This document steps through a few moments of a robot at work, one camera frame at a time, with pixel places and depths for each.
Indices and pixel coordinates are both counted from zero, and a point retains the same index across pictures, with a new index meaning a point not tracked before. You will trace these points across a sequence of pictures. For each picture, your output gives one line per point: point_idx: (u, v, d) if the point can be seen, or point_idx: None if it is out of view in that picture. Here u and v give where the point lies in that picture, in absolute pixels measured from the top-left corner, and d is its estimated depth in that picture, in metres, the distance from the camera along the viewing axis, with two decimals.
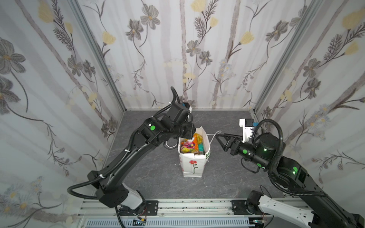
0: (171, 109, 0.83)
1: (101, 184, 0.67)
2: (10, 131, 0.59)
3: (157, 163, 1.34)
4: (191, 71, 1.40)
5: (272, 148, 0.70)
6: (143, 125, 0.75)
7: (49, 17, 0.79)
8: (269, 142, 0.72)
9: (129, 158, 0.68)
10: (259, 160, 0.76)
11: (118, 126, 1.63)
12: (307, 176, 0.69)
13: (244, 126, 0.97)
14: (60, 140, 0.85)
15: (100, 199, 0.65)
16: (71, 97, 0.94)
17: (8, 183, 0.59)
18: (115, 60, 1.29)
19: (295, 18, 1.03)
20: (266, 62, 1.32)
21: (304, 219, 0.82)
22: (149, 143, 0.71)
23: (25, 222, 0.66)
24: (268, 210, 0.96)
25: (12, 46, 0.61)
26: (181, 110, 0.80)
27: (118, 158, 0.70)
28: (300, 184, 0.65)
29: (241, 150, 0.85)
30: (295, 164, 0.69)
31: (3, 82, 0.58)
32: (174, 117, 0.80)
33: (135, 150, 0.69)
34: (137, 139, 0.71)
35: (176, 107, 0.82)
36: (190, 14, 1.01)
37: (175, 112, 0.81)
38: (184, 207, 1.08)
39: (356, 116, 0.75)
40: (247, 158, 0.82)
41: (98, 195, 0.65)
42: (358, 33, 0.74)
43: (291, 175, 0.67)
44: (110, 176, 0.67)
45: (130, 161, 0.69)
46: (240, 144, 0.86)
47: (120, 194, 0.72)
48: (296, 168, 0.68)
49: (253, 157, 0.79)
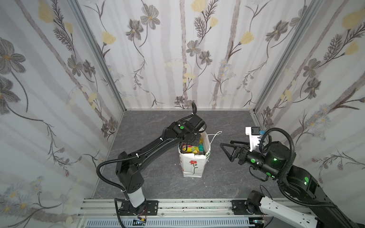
0: (194, 117, 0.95)
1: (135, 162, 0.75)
2: (10, 131, 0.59)
3: (157, 163, 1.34)
4: (191, 71, 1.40)
5: (282, 158, 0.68)
6: (173, 125, 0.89)
7: (49, 17, 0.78)
8: (279, 152, 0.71)
9: (163, 145, 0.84)
10: (268, 168, 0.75)
11: (119, 126, 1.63)
12: (318, 185, 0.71)
13: (251, 134, 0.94)
14: (60, 140, 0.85)
15: (132, 174, 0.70)
16: (71, 97, 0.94)
17: (8, 183, 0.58)
18: (115, 60, 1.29)
19: (295, 18, 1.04)
20: (266, 62, 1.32)
21: (307, 224, 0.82)
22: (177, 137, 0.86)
23: (25, 222, 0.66)
24: (270, 213, 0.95)
25: (12, 46, 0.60)
26: (203, 120, 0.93)
27: (152, 144, 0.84)
28: (312, 194, 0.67)
29: (249, 159, 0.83)
30: (306, 175, 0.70)
31: (4, 82, 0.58)
32: (196, 123, 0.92)
33: (167, 140, 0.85)
34: (168, 133, 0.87)
35: (197, 116, 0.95)
36: (190, 14, 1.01)
37: (196, 120, 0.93)
38: (184, 207, 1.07)
39: (356, 116, 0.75)
40: (256, 166, 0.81)
41: (130, 173, 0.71)
42: (358, 33, 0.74)
43: (302, 185, 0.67)
44: (144, 157, 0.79)
45: (163, 147, 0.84)
46: (247, 153, 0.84)
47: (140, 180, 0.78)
48: (308, 179, 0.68)
49: (263, 166, 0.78)
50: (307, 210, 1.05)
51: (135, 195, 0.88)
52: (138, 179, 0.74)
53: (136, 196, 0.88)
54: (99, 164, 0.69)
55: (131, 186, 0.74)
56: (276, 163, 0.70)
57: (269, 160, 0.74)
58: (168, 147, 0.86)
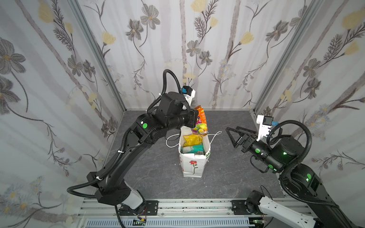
0: (162, 101, 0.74)
1: (100, 186, 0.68)
2: (10, 131, 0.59)
3: (157, 163, 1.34)
4: (191, 71, 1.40)
5: (293, 154, 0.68)
6: (136, 123, 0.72)
7: (49, 17, 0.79)
8: (291, 146, 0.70)
9: (123, 159, 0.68)
10: (272, 161, 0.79)
11: (118, 126, 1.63)
12: (320, 184, 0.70)
13: (262, 123, 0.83)
14: (60, 140, 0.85)
15: (100, 199, 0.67)
16: (71, 97, 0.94)
17: (8, 183, 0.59)
18: (115, 60, 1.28)
19: (295, 18, 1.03)
20: (266, 62, 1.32)
21: (305, 224, 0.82)
22: (142, 143, 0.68)
23: (25, 222, 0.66)
24: (269, 213, 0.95)
25: (12, 46, 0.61)
26: (172, 100, 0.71)
27: (113, 159, 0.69)
28: (312, 192, 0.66)
29: (253, 148, 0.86)
30: (309, 171, 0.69)
31: (3, 82, 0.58)
32: (166, 109, 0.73)
33: (129, 150, 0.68)
34: (131, 139, 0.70)
35: (167, 98, 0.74)
36: (190, 14, 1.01)
37: (166, 104, 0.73)
38: (184, 207, 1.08)
39: (356, 116, 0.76)
40: (260, 157, 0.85)
41: (97, 197, 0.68)
42: (358, 33, 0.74)
43: (303, 181, 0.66)
44: (107, 178, 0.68)
45: (125, 162, 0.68)
46: (253, 142, 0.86)
47: (121, 193, 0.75)
48: (310, 176, 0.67)
49: (266, 158, 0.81)
50: (307, 210, 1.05)
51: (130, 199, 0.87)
52: (113, 196, 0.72)
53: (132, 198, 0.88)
54: (68, 188, 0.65)
55: (113, 202, 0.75)
56: (285, 156, 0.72)
57: (277, 153, 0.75)
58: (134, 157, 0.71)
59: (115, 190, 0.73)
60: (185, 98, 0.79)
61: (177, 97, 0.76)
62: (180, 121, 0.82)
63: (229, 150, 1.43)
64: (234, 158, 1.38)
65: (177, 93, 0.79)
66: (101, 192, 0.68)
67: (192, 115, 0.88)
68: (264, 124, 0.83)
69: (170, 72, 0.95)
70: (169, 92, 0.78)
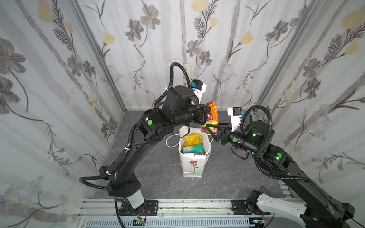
0: (168, 97, 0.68)
1: (110, 180, 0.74)
2: (10, 131, 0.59)
3: (157, 163, 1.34)
4: (191, 71, 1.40)
5: (260, 134, 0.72)
6: (141, 120, 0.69)
7: (49, 17, 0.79)
8: (259, 128, 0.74)
9: (129, 157, 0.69)
10: (249, 146, 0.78)
11: (118, 126, 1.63)
12: (292, 162, 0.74)
13: (233, 115, 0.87)
14: (60, 140, 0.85)
15: (110, 192, 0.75)
16: (71, 97, 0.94)
17: (8, 183, 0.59)
18: (115, 60, 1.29)
19: (295, 18, 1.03)
20: (266, 62, 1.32)
21: (297, 212, 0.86)
22: (147, 140, 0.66)
23: (25, 222, 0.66)
24: (266, 210, 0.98)
25: (12, 46, 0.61)
26: (179, 96, 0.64)
27: (120, 156, 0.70)
28: (283, 168, 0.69)
29: (231, 138, 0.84)
30: (280, 150, 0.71)
31: (4, 82, 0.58)
32: (172, 104, 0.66)
33: (135, 147, 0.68)
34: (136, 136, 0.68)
35: (174, 92, 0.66)
36: (190, 14, 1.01)
37: (172, 99, 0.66)
38: (184, 207, 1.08)
39: (356, 116, 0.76)
40: (238, 145, 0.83)
41: (108, 190, 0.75)
42: (358, 33, 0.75)
43: (274, 160, 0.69)
44: (116, 174, 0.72)
45: (131, 159, 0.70)
46: (229, 133, 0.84)
47: (130, 187, 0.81)
48: (281, 155, 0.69)
49: (243, 144, 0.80)
50: None
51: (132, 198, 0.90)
52: (123, 190, 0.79)
53: (135, 196, 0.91)
54: (80, 178, 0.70)
55: (124, 195, 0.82)
56: (255, 138, 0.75)
57: (250, 137, 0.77)
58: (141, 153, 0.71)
59: (125, 184, 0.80)
60: (194, 93, 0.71)
61: (185, 91, 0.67)
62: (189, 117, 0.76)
63: (229, 150, 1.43)
64: (234, 158, 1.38)
65: (184, 87, 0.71)
66: (111, 186, 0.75)
67: (202, 111, 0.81)
68: (235, 115, 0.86)
69: (178, 65, 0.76)
70: (177, 86, 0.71)
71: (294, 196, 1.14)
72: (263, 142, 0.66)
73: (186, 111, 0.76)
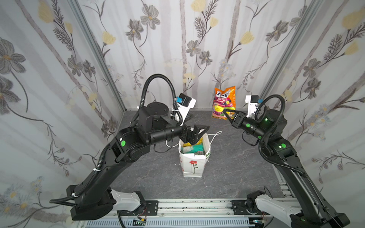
0: (140, 116, 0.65)
1: (76, 203, 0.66)
2: (10, 131, 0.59)
3: (157, 163, 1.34)
4: (191, 71, 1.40)
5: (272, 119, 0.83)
6: (115, 140, 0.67)
7: (49, 17, 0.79)
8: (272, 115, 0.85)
9: (99, 179, 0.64)
10: (259, 132, 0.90)
11: (118, 126, 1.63)
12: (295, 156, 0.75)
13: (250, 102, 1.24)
14: (60, 140, 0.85)
15: (75, 216, 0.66)
16: (70, 97, 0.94)
17: (9, 183, 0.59)
18: (115, 60, 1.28)
19: (295, 18, 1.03)
20: (266, 62, 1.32)
21: (288, 212, 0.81)
22: (119, 163, 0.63)
23: (25, 222, 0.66)
24: (263, 208, 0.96)
25: (12, 46, 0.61)
26: (150, 117, 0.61)
27: (88, 177, 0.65)
28: (281, 156, 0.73)
29: (244, 125, 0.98)
30: (286, 143, 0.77)
31: (4, 82, 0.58)
32: (144, 125, 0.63)
33: (105, 169, 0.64)
34: (108, 156, 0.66)
35: (145, 112, 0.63)
36: (190, 14, 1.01)
37: (144, 119, 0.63)
38: (184, 207, 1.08)
39: (356, 116, 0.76)
40: (249, 131, 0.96)
41: (72, 214, 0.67)
42: (358, 33, 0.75)
43: (275, 147, 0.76)
44: (82, 195, 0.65)
45: (100, 181, 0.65)
46: (244, 119, 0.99)
47: (100, 210, 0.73)
48: (285, 145, 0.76)
49: (255, 130, 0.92)
50: None
51: (126, 204, 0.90)
52: (91, 213, 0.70)
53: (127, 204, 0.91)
54: (51, 199, 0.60)
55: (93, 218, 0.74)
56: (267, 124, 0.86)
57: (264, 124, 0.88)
58: (112, 175, 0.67)
59: (92, 206, 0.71)
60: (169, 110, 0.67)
61: (157, 110, 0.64)
62: (168, 134, 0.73)
63: (229, 150, 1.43)
64: (234, 158, 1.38)
65: (158, 105, 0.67)
66: (76, 209, 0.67)
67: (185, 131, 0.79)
68: (252, 102, 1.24)
69: (161, 77, 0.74)
70: (151, 103, 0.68)
71: (294, 196, 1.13)
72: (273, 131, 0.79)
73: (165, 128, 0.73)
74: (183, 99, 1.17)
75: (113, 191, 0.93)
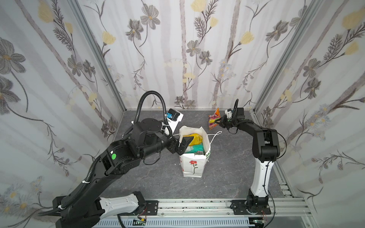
0: (134, 130, 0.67)
1: (62, 215, 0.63)
2: (10, 131, 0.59)
3: (157, 163, 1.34)
4: (191, 71, 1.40)
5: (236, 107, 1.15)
6: (107, 153, 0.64)
7: (50, 17, 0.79)
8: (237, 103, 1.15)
9: (88, 191, 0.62)
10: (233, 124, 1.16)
11: (118, 126, 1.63)
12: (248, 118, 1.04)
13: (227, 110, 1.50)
14: (60, 140, 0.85)
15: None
16: (71, 97, 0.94)
17: (8, 183, 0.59)
18: (115, 60, 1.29)
19: (295, 18, 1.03)
20: (266, 62, 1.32)
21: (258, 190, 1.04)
22: (109, 175, 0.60)
23: (24, 222, 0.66)
24: (260, 193, 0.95)
25: (12, 46, 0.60)
26: (144, 131, 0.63)
27: (77, 188, 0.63)
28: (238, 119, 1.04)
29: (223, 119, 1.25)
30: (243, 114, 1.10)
31: (4, 82, 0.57)
32: (136, 139, 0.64)
33: (94, 181, 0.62)
34: (98, 168, 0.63)
35: (139, 127, 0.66)
36: (190, 14, 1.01)
37: (137, 133, 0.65)
38: (184, 207, 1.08)
39: (356, 116, 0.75)
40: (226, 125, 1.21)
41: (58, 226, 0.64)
42: (358, 33, 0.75)
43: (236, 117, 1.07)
44: (69, 207, 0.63)
45: (88, 193, 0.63)
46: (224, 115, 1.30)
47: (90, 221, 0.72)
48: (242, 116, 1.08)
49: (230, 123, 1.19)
50: (307, 210, 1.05)
51: (120, 208, 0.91)
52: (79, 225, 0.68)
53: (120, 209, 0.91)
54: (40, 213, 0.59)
55: None
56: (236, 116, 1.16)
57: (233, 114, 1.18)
58: (101, 187, 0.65)
59: (79, 219, 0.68)
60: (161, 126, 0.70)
61: (150, 127, 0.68)
62: (159, 146, 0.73)
63: (229, 150, 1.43)
64: (234, 158, 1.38)
65: (152, 121, 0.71)
66: (61, 222, 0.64)
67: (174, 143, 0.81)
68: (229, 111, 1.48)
69: (156, 94, 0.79)
70: (144, 119, 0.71)
71: (295, 197, 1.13)
72: (235, 113, 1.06)
73: (156, 140, 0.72)
74: (173, 114, 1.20)
75: (102, 198, 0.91)
